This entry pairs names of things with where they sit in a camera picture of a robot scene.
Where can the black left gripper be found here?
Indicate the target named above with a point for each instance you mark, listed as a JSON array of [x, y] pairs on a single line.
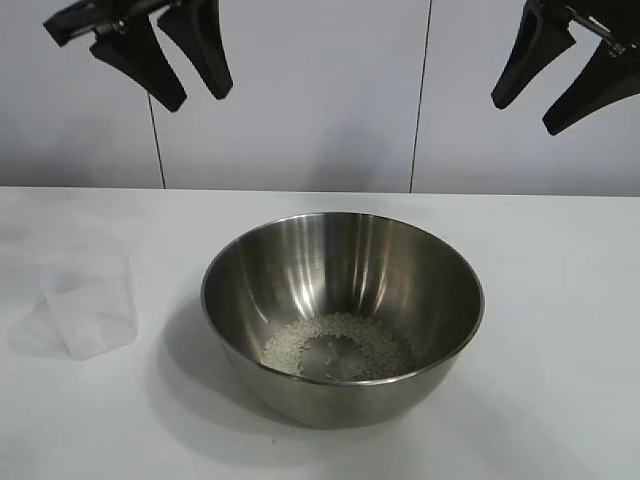
[[95, 17]]

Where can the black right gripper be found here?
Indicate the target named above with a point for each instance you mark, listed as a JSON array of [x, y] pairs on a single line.
[[610, 17]]

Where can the clear plastic measuring cup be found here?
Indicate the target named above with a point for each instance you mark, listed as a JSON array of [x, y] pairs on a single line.
[[95, 310]]

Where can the white rice grains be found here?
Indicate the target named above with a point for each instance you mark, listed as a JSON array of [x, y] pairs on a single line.
[[380, 350]]

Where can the stainless steel mixing bowl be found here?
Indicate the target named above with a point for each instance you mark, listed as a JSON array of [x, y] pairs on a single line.
[[345, 405]]

